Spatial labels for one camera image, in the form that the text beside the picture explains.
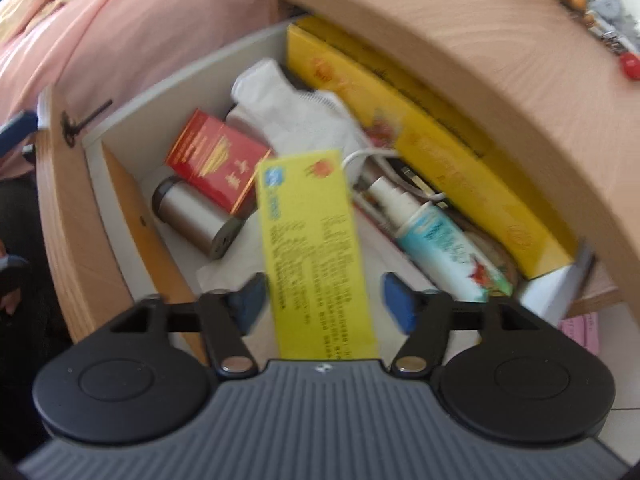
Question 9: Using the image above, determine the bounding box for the pink packet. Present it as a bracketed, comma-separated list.
[559, 312, 603, 356]

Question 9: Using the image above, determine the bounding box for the long yellow box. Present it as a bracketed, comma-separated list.
[286, 16, 576, 281]

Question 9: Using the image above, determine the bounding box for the red box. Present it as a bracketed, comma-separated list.
[165, 109, 275, 217]

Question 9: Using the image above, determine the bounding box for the white cable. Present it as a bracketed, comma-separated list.
[341, 149, 448, 208]

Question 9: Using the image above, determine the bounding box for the black drawer key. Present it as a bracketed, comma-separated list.
[60, 99, 114, 148]

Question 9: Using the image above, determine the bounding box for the wooden drawer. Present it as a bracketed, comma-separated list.
[35, 16, 596, 356]

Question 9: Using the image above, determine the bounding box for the white sock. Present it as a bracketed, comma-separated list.
[226, 58, 373, 157]

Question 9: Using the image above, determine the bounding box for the silver metal cylinder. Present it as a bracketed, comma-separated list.
[152, 176, 244, 261]

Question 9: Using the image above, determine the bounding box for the pile of small trinkets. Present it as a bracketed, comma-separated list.
[530, 0, 640, 56]

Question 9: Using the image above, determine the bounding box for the white spray bottle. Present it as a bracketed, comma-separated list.
[367, 176, 515, 303]

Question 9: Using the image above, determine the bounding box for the wooden nightstand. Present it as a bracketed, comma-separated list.
[235, 0, 640, 317]

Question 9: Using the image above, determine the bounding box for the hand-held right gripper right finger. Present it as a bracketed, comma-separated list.
[381, 272, 542, 380]

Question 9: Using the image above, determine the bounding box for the yellow card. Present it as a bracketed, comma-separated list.
[255, 149, 381, 362]

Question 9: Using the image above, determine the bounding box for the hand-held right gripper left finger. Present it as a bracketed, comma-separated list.
[109, 273, 269, 379]

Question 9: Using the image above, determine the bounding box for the pink bed sheet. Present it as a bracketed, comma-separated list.
[0, 0, 281, 181]

